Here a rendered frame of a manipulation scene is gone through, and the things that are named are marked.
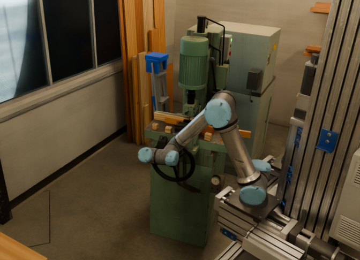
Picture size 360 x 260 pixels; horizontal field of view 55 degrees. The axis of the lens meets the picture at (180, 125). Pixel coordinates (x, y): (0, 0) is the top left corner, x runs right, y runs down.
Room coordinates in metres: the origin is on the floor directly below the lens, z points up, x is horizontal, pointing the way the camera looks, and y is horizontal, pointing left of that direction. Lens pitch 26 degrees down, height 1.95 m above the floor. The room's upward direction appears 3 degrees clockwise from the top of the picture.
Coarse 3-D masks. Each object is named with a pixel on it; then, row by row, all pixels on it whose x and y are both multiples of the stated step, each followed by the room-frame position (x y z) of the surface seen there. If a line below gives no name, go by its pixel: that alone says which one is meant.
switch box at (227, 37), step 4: (224, 36) 2.37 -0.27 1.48; (228, 36) 2.38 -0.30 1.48; (224, 40) 2.36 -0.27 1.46; (228, 40) 2.35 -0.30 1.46; (220, 44) 2.37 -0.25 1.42; (224, 44) 2.36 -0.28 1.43; (228, 44) 2.35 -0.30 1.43; (220, 48) 2.37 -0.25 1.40; (224, 48) 2.36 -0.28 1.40; (228, 48) 2.35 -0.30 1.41; (224, 52) 2.36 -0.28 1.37; (228, 52) 2.36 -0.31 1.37; (224, 56) 2.36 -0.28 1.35; (228, 56) 2.37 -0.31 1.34
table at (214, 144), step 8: (160, 120) 2.21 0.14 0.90; (160, 128) 2.08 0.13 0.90; (144, 136) 2.06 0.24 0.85; (152, 136) 2.04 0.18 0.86; (168, 136) 2.01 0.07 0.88; (200, 136) 1.99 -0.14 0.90; (216, 136) 2.01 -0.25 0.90; (200, 144) 1.94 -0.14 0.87; (208, 144) 1.93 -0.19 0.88; (216, 144) 1.91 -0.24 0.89; (192, 152) 1.86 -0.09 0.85; (224, 152) 1.90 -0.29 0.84
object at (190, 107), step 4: (196, 100) 2.21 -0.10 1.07; (188, 104) 2.12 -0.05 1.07; (192, 104) 2.13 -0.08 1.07; (196, 104) 2.15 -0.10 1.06; (184, 108) 2.10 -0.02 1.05; (188, 108) 2.09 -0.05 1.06; (192, 108) 2.08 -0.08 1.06; (196, 108) 2.15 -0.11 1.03; (184, 112) 2.10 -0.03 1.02; (188, 112) 2.09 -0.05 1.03; (192, 112) 2.08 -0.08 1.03; (192, 116) 2.08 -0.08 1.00
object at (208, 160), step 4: (152, 144) 2.04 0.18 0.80; (212, 152) 1.97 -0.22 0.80; (216, 152) 2.02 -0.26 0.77; (188, 156) 1.97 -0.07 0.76; (196, 156) 1.95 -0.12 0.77; (200, 156) 1.94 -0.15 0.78; (204, 156) 1.94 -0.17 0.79; (208, 156) 1.93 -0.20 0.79; (212, 156) 1.92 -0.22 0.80; (216, 156) 2.04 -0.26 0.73; (180, 160) 1.98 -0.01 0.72; (188, 160) 1.97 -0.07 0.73; (196, 160) 1.95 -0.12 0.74; (200, 160) 1.94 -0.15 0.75; (204, 160) 1.93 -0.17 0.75; (208, 160) 1.93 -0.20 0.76; (212, 160) 1.92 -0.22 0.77; (196, 164) 1.95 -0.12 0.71; (200, 164) 1.94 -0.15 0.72; (204, 164) 1.93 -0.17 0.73; (208, 164) 1.93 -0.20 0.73; (212, 164) 1.92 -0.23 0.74
